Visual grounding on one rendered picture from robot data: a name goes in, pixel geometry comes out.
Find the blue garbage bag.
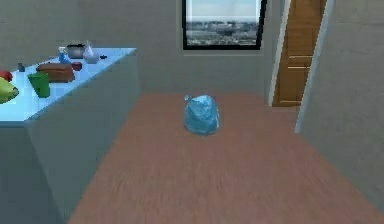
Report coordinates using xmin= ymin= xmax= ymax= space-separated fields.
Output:
xmin=183 ymin=94 xmax=221 ymax=137

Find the yellow green fruit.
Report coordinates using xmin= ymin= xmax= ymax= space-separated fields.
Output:
xmin=0 ymin=76 xmax=20 ymax=105

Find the red apple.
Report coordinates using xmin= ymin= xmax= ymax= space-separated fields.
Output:
xmin=0 ymin=70 xmax=14 ymax=83

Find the pale glass flask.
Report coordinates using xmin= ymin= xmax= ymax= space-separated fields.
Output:
xmin=82 ymin=40 xmax=100 ymax=65

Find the brown bread loaf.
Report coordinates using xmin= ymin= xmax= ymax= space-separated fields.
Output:
xmin=35 ymin=62 xmax=76 ymax=84

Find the black framed window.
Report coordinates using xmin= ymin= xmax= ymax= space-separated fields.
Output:
xmin=181 ymin=0 xmax=268 ymax=51

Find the brown wooden door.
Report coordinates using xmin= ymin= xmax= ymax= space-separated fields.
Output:
xmin=272 ymin=0 xmax=328 ymax=108

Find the green cup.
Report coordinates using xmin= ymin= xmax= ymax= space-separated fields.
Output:
xmin=27 ymin=72 xmax=51 ymax=99

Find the grey metal pot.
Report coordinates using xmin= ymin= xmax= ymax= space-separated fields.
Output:
xmin=66 ymin=43 xmax=86 ymax=60

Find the grey kitchen counter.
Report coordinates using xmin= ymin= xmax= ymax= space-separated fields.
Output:
xmin=0 ymin=47 xmax=141 ymax=224

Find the blue spray bottle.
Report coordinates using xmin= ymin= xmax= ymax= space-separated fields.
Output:
xmin=57 ymin=46 xmax=72 ymax=65

